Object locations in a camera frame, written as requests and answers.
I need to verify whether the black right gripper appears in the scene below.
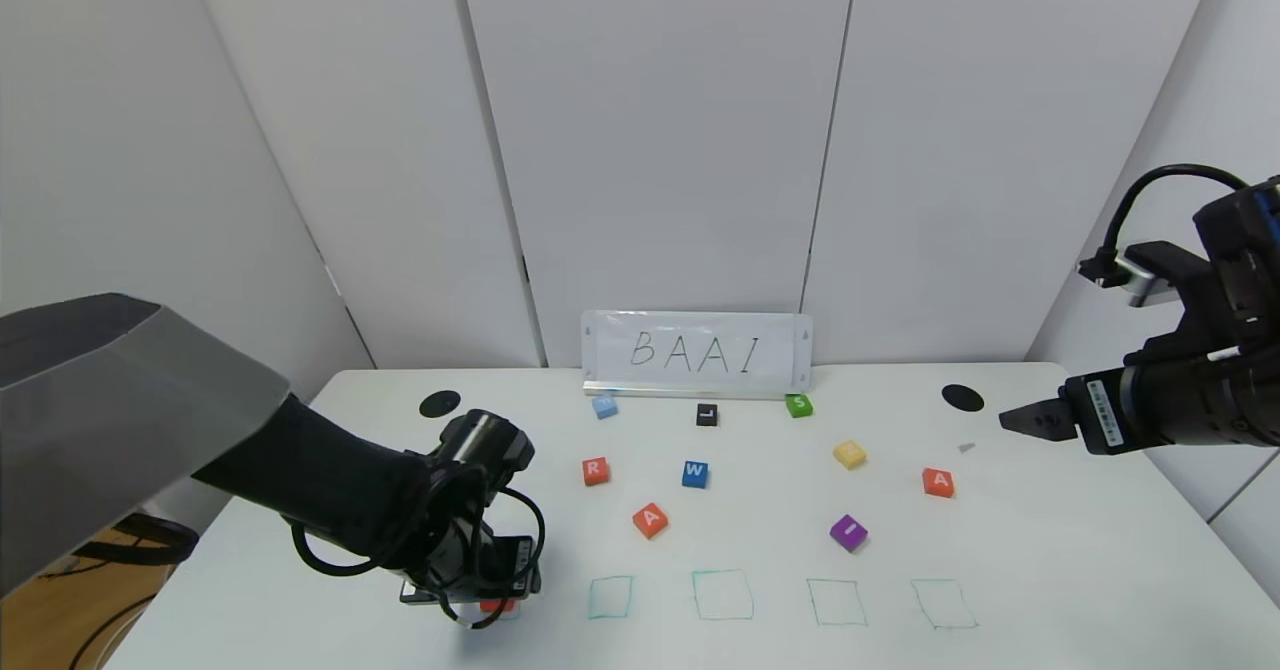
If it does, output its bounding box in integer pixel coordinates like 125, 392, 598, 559
998, 362, 1229, 456

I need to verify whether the white BAAI sign board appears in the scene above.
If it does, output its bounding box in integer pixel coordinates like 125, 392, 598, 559
581, 311, 814, 398

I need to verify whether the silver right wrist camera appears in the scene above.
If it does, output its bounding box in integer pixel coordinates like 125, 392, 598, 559
1078, 242, 1193, 308

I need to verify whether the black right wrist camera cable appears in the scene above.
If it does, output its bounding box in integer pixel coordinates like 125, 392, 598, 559
1098, 164, 1253, 273

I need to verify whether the thin black floor cable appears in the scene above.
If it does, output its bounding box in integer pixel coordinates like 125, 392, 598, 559
68, 594, 157, 670

